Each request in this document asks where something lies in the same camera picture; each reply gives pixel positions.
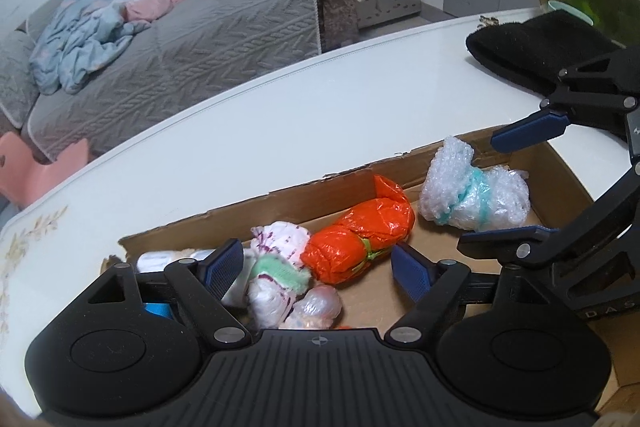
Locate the pink cloth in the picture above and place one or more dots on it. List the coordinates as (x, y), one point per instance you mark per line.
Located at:
(150, 4)

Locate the brown cardboard box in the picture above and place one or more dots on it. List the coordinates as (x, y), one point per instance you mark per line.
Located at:
(435, 234)

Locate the light blue blanket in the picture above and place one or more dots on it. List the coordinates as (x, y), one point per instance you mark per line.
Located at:
(85, 22)

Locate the grey sofa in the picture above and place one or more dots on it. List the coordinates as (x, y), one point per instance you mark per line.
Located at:
(175, 57)

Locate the patterned bundle with green band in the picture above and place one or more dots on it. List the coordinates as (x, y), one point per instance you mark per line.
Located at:
(277, 242)

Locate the white sock roll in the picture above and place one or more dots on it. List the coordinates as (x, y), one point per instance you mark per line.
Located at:
(160, 259)

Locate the bubble wrap bundle teal band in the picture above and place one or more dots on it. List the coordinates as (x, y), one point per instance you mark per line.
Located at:
(450, 192)

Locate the black knit cloth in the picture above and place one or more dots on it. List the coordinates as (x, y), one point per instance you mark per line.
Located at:
(525, 52)

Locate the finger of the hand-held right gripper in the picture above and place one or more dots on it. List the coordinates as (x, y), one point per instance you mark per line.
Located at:
(530, 129)
(510, 239)

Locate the orange plastic bundle green tie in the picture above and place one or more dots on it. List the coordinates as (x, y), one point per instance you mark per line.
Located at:
(360, 232)

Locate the pale pink plastic bundle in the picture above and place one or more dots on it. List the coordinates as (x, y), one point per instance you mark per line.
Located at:
(315, 307)

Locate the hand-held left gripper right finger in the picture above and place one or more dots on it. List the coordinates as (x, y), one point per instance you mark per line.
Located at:
(412, 274)

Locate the pink stool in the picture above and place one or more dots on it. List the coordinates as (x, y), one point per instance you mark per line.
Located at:
(30, 172)

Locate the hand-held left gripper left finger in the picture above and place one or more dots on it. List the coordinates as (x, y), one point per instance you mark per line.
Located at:
(224, 269)

